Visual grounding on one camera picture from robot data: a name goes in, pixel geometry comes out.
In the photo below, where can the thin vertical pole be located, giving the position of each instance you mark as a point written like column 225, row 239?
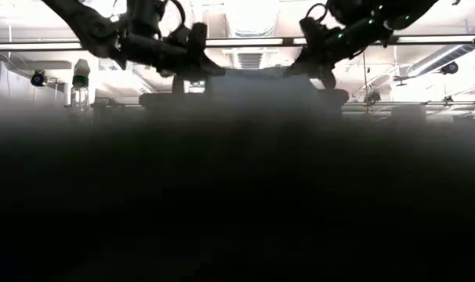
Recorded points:
column 365, row 78

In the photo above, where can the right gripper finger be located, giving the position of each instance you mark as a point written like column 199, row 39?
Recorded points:
column 329, row 82

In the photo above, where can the light blue denim garment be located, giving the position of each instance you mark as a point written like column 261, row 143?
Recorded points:
column 237, row 176

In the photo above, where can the black ceiling light rail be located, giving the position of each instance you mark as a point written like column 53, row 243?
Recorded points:
column 45, row 45

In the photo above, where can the clear spray bottle green label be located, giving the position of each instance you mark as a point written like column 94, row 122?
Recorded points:
column 80, row 78

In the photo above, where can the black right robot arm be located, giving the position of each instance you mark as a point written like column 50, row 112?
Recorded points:
column 378, row 19

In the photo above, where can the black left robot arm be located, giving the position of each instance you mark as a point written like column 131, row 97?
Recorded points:
column 88, row 23

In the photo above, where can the black ceiling camera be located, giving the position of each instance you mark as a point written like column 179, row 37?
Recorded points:
column 38, row 78
column 373, row 96
column 450, row 68

